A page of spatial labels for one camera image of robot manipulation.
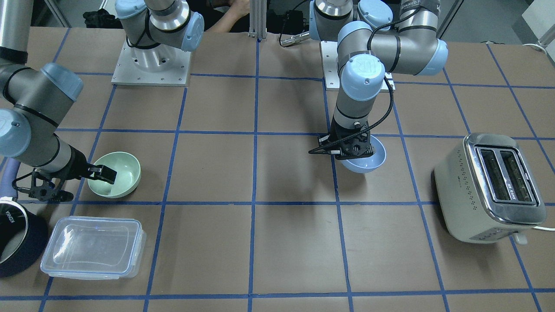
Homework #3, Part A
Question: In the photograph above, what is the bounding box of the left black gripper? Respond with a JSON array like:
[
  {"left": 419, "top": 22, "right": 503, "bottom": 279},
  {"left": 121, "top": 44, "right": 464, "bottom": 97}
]
[{"left": 330, "top": 122, "right": 373, "bottom": 159}]

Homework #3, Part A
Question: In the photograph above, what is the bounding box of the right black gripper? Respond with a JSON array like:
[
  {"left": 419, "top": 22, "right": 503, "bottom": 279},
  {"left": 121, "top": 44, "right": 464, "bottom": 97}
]
[{"left": 52, "top": 147, "right": 117, "bottom": 185}]

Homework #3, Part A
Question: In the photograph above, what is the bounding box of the blue bowl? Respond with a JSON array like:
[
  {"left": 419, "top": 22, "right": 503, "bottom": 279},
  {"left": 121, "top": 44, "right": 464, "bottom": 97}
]
[{"left": 339, "top": 135, "right": 387, "bottom": 174}]

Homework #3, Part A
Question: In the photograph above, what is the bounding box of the green bowl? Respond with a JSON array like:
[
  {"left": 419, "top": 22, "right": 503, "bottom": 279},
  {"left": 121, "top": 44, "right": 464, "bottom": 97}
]
[{"left": 87, "top": 151, "right": 141, "bottom": 198}]

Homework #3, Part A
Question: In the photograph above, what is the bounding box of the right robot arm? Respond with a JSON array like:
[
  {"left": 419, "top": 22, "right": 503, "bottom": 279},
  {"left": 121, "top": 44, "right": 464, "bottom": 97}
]
[{"left": 1, "top": 0, "right": 205, "bottom": 184}]

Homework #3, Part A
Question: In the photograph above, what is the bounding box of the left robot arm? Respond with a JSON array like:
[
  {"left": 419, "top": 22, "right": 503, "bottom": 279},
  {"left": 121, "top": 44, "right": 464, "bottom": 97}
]
[{"left": 309, "top": 0, "right": 448, "bottom": 160}]

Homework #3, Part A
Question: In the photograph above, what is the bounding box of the clear plastic lidded container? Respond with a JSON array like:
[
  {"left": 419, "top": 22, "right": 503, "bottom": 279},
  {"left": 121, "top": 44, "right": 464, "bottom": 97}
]
[{"left": 40, "top": 216, "right": 147, "bottom": 280}]

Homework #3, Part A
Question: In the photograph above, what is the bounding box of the dark blue saucepan with lid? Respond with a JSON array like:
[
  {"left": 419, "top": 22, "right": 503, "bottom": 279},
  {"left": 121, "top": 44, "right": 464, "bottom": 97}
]
[{"left": 0, "top": 156, "right": 49, "bottom": 278}]

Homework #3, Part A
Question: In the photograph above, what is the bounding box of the cream silver toaster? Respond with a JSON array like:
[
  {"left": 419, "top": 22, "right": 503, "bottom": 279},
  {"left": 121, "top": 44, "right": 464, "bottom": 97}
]
[{"left": 433, "top": 133, "right": 547, "bottom": 245}]

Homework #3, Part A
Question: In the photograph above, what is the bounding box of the seated person in black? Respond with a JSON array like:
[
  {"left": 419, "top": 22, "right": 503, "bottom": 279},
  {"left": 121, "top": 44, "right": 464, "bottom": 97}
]
[{"left": 206, "top": 0, "right": 251, "bottom": 33}]

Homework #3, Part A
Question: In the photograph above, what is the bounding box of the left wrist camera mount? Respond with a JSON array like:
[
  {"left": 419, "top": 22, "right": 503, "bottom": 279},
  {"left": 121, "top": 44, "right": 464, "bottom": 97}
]
[{"left": 308, "top": 133, "right": 374, "bottom": 160}]

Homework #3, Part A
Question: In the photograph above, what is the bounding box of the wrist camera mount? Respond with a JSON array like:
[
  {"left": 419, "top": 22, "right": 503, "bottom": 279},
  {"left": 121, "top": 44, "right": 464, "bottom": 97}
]
[
  {"left": 11, "top": 169, "right": 75, "bottom": 203},
  {"left": 308, "top": 133, "right": 374, "bottom": 160}
]

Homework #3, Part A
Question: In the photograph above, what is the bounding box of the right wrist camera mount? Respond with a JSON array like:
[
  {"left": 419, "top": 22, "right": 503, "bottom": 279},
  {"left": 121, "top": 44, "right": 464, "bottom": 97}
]
[{"left": 11, "top": 169, "right": 75, "bottom": 203}]

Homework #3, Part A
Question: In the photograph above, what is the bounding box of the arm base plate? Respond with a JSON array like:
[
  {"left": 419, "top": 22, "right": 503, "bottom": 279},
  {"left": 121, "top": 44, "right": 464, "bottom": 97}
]
[
  {"left": 320, "top": 41, "right": 394, "bottom": 91},
  {"left": 111, "top": 38, "right": 192, "bottom": 87}
]

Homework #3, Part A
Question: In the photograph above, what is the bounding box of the aluminium frame post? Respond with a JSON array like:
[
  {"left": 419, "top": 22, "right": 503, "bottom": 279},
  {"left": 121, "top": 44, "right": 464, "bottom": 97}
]
[{"left": 248, "top": 0, "right": 268, "bottom": 42}]

